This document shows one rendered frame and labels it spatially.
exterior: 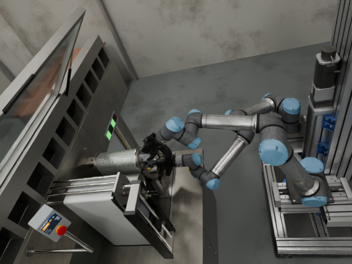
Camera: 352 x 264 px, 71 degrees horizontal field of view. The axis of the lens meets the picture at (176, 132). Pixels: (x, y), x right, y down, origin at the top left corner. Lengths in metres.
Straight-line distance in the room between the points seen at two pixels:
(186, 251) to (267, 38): 3.45
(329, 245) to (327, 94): 1.16
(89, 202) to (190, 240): 0.62
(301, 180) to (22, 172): 1.25
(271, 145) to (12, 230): 1.09
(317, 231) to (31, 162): 1.94
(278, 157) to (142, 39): 3.46
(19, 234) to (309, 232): 1.89
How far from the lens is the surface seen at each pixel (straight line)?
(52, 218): 0.88
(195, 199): 1.61
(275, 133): 1.16
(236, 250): 2.41
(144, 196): 1.15
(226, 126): 1.25
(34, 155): 1.29
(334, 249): 2.22
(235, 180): 2.70
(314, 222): 2.27
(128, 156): 1.42
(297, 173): 1.30
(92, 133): 1.66
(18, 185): 1.23
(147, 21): 4.13
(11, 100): 0.75
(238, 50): 4.28
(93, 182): 1.24
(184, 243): 1.52
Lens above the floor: 2.28
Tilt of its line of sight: 44 degrees down
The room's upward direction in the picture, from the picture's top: 22 degrees counter-clockwise
